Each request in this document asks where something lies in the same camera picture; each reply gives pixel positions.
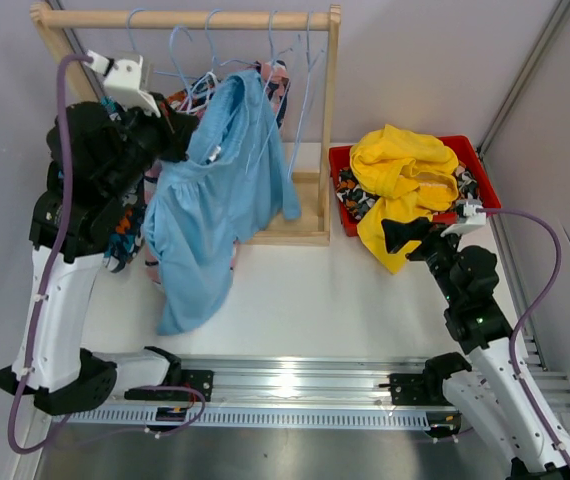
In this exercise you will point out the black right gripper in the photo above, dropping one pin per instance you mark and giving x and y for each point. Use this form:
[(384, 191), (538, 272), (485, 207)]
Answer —
[(398, 234)]

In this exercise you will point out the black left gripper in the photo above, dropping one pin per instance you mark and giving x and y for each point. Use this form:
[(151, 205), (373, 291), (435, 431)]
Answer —
[(176, 129)]

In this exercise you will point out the white wire hanger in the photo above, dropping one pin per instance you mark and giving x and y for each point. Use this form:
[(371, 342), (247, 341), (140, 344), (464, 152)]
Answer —
[(197, 97)]

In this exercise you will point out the orange black camo shorts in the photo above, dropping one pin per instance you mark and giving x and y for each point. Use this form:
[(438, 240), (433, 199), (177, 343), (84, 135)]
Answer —
[(358, 202)]

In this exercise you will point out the yellow shorts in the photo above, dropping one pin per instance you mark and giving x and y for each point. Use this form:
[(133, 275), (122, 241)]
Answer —
[(411, 174)]

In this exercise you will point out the light blue shorts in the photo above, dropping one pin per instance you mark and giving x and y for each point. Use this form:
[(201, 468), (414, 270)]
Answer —
[(232, 184)]

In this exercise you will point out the pink white patterned shorts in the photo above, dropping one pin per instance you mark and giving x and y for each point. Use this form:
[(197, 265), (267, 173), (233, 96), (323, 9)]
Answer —
[(277, 80)]

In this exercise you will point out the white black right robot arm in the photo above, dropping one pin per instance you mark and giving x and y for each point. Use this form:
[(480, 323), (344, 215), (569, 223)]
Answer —
[(487, 381)]

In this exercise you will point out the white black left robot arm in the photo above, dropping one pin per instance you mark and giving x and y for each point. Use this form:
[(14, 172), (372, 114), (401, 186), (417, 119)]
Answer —
[(96, 162)]

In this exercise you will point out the blue orange patchwork shorts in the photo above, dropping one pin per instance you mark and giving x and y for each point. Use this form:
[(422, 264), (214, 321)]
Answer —
[(127, 239)]

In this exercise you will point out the wooden clothes rack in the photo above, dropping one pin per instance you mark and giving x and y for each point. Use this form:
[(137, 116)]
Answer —
[(312, 228)]

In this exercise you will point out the red plastic bin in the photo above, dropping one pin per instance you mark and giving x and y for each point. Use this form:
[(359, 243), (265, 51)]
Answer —
[(462, 147)]

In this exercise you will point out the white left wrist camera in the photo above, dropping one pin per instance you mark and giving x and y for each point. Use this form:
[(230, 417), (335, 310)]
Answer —
[(125, 80)]

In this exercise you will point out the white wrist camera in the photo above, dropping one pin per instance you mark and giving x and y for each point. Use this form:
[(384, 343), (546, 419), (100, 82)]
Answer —
[(470, 216), (125, 80)]

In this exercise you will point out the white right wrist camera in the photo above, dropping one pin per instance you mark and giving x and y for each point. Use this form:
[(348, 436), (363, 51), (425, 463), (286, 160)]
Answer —
[(470, 216)]

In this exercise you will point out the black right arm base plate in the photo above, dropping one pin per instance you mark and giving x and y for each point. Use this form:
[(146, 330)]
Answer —
[(425, 388)]

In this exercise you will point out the slotted cable duct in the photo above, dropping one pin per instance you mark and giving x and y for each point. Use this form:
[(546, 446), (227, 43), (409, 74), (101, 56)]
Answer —
[(376, 419)]

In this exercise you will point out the aluminium mounting rail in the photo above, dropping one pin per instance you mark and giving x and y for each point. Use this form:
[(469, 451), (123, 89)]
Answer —
[(244, 382)]

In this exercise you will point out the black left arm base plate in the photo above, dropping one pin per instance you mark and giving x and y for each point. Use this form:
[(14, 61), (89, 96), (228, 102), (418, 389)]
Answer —
[(185, 382)]

